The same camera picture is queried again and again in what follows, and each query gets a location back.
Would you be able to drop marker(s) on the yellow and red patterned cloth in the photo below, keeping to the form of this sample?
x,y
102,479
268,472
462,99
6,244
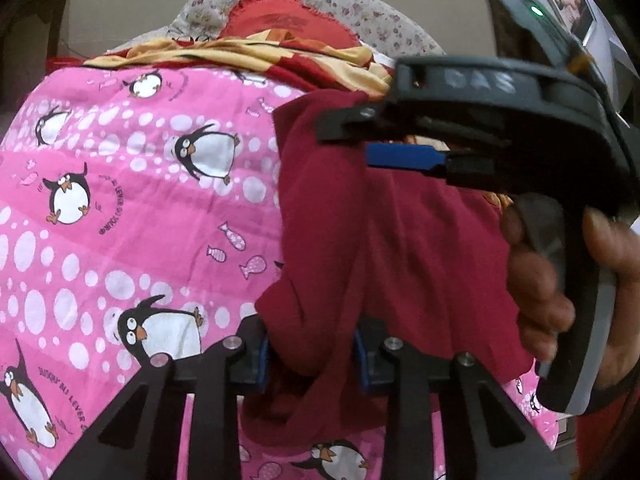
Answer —
x,y
225,57

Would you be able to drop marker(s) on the person's right hand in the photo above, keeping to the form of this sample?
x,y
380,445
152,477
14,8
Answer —
x,y
537,280

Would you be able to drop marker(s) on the dark wooden table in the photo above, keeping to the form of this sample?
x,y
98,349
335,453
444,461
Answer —
x,y
30,20

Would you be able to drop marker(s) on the dark red garment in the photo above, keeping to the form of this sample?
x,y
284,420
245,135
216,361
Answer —
x,y
375,245

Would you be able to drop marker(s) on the red pillow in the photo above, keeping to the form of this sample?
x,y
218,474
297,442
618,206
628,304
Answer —
x,y
285,17

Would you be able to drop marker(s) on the floral print pillow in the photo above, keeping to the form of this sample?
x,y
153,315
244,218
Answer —
x,y
370,12
210,5

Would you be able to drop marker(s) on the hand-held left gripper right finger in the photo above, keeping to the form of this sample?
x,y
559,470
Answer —
x,y
362,365

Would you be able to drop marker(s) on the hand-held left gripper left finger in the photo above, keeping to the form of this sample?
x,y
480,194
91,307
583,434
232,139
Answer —
x,y
261,365

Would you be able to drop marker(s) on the pink penguin print blanket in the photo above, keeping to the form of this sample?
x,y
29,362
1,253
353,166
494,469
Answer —
x,y
125,200

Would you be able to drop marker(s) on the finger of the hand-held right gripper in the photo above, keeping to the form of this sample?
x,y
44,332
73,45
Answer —
x,y
360,122
400,156

